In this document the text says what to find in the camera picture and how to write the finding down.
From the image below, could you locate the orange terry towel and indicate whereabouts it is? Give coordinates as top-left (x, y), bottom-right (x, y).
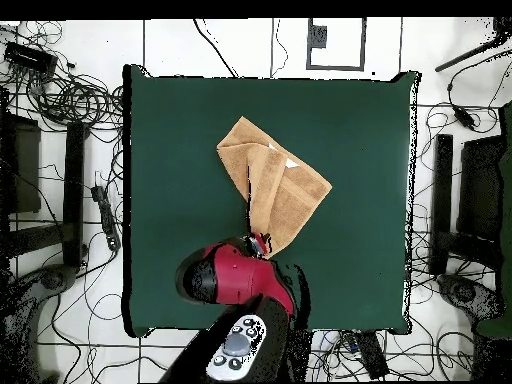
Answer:
top-left (216, 115), bottom-right (334, 259)

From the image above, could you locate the dark green table cloth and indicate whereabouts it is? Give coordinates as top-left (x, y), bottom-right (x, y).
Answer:
top-left (121, 63), bottom-right (421, 339)

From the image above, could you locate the black power strip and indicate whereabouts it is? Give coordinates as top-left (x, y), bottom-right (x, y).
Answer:
top-left (90, 184), bottom-right (122, 252)
top-left (355, 331), bottom-right (390, 381)

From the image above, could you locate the black stand leg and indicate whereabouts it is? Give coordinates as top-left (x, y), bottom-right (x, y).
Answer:
top-left (62, 120), bottom-right (90, 268)
top-left (430, 133), bottom-right (456, 276)

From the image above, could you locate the dark grey square plate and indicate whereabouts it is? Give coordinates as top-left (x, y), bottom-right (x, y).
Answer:
top-left (307, 24), bottom-right (329, 50)

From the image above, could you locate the black panel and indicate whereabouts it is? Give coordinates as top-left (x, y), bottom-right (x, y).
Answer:
top-left (0, 113), bottom-right (42, 215)
top-left (456, 134), bottom-right (506, 241)

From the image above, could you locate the black power adapter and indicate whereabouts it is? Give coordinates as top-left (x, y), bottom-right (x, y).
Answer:
top-left (453, 106), bottom-right (478, 132)

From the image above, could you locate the black rod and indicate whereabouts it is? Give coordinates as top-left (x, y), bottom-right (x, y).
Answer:
top-left (434, 33), bottom-right (512, 74)

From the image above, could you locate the black electronics box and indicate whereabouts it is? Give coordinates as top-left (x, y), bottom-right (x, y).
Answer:
top-left (2, 40), bottom-right (60, 76)

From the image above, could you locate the grey rectangular floor frame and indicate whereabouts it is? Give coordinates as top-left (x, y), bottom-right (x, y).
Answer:
top-left (306, 17), bottom-right (368, 72)

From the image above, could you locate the black cable tangle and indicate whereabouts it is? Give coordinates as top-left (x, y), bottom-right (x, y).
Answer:
top-left (25, 67), bottom-right (125, 133)

